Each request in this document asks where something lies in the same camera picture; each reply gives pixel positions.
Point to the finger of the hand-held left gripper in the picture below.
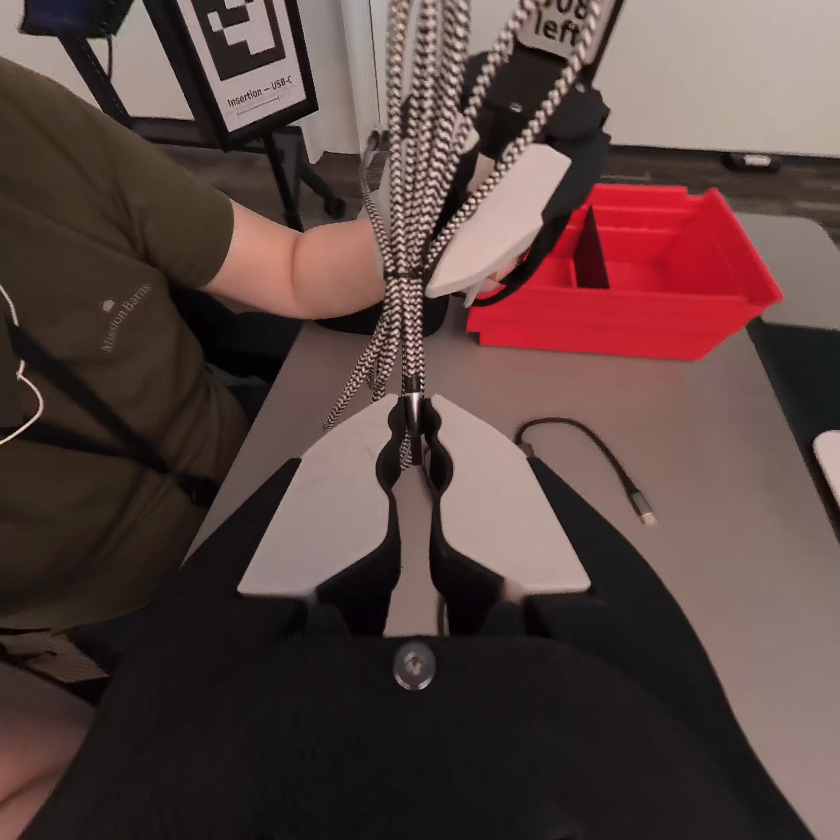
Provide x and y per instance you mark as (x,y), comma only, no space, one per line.
(471,157)
(505,216)

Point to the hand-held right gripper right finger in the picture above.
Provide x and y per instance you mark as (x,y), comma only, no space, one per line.
(505,512)

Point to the black floor outlet box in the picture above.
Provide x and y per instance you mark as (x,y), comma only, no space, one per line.
(754,161)

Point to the dark rectangular desk mat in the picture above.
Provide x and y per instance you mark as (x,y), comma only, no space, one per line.
(800,380)

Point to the person in olive shirt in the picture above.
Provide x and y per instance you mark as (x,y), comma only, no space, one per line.
(98,229)

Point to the red plastic bin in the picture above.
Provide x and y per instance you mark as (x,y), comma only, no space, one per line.
(656,321)

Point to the black equipment rack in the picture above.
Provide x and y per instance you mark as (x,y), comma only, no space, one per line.
(92,72)

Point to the black sign stand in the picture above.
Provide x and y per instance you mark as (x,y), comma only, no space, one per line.
(282,177)

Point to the instruction board on white stand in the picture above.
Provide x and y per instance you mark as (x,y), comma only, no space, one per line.
(830,466)

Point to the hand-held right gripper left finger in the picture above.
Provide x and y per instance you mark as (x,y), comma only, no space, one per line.
(328,512)

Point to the dark monitor screen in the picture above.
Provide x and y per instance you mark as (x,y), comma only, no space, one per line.
(65,16)

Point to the framed marker sign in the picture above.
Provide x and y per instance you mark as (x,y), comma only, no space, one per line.
(262,98)

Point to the black bin divider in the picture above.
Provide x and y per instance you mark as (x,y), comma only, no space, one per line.
(594,262)

